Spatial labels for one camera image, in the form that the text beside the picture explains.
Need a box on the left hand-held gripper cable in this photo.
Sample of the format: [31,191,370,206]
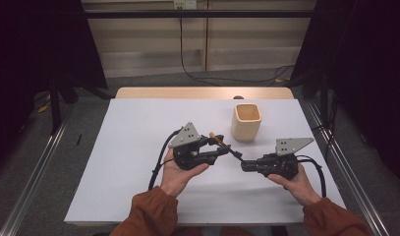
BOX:
[147,128,184,191]

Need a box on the beige panelled cabinet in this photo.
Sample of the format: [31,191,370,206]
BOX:
[81,0,318,79]

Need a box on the black curtain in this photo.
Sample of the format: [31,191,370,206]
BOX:
[290,0,400,190]
[0,0,108,178]

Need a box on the cream square cup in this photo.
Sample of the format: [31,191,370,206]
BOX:
[230,103,262,143]

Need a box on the right hand-held gripper cable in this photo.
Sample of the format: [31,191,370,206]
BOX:
[295,154,328,199]

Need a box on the black metal crossbar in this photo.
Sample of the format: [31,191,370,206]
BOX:
[84,9,316,19]

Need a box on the makeup brush with orange ferrule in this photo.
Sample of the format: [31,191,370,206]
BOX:
[208,132,245,161]

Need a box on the aluminium floor rail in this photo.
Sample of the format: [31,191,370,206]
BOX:
[302,97,390,236]
[0,104,79,236]

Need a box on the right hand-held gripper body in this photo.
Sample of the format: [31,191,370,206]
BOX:
[257,137,314,181]

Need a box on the person's right hand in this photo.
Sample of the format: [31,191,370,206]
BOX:
[267,163,321,207]

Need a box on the black stand post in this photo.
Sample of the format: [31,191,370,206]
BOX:
[48,73,63,136]

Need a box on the wooden table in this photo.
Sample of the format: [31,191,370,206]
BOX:
[115,87,295,100]

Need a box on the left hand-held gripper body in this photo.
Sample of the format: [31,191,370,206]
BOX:
[168,121,218,171]

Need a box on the white wall socket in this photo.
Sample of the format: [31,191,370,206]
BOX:
[173,0,198,10]

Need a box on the black wall socket cable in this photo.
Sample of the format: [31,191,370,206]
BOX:
[178,8,295,88]

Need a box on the person's left hand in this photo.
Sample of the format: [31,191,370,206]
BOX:
[160,148,210,198]

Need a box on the hand-held gripper cable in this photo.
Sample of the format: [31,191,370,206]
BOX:
[147,128,184,191]
[295,154,328,199]

